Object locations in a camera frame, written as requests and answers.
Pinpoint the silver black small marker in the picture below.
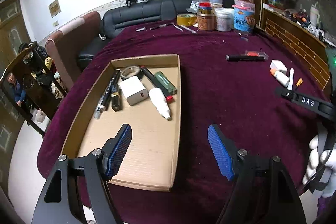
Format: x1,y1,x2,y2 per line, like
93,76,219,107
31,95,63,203
94,104,106,119

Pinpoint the black gold lipstick tube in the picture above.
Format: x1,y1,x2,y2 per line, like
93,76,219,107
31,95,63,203
110,92,121,111

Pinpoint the long black marker pen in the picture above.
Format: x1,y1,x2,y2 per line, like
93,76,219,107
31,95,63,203
226,55,265,62

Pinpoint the white charger cube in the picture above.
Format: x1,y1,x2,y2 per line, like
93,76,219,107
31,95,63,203
118,76,148,106

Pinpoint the white glue bottle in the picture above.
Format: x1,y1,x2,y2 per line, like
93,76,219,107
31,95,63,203
149,88,171,120

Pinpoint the white gloved right hand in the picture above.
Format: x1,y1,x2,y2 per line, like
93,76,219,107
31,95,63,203
302,133,335,198

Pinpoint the small orange cap piece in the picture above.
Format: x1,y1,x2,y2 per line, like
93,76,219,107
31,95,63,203
295,78,303,88

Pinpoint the white stick tube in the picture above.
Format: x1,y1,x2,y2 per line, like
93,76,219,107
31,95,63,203
287,68,294,91

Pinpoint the white orange cap bottle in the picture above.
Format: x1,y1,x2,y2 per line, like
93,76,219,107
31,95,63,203
270,69,290,88

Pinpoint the wooden side cabinet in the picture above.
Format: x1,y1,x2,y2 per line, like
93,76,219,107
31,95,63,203
261,8,332,96

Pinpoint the white small box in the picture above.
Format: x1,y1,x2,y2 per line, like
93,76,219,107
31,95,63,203
270,60,288,74

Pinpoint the clear packet red item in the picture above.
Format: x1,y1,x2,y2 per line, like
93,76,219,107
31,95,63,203
244,50,269,60

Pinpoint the black pen white tip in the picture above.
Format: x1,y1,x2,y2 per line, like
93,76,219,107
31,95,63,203
101,69,121,111

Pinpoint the maroon velvet tablecloth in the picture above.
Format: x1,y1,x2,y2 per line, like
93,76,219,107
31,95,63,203
37,24,325,223

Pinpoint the person in dark jacket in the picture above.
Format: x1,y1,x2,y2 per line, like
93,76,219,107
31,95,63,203
7,73,26,107

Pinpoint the shallow cardboard tray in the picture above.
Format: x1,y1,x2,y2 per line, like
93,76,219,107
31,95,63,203
62,54,181,192

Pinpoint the blue snack canister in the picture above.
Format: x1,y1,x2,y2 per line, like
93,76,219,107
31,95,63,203
234,5,255,32

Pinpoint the black electrical tape roll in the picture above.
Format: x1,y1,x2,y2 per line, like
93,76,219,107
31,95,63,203
120,65,143,81

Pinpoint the black marker red cap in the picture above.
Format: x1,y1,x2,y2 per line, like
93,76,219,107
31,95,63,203
141,66,174,103

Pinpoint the green lighter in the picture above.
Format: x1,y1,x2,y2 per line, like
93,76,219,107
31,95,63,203
154,71,178,95

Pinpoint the white plastic jar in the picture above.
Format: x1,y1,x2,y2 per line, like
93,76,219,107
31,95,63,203
214,7,234,32

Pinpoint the brown armchair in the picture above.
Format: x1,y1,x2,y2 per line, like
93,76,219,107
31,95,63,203
45,11,101,90

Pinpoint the brown patterned jar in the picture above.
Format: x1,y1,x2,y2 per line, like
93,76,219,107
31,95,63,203
197,14,215,31

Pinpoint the white pen far table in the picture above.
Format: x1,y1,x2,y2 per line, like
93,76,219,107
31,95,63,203
180,25,197,34

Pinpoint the red blue lid jar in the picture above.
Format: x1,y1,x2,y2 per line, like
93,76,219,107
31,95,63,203
198,2,214,15

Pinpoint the yellow tape roll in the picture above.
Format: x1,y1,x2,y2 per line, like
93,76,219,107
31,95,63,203
177,13,197,27

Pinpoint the black leather sofa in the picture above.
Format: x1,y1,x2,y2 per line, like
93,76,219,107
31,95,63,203
76,0,192,71

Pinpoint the black pen far table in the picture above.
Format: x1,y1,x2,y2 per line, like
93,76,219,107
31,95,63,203
150,23,173,31

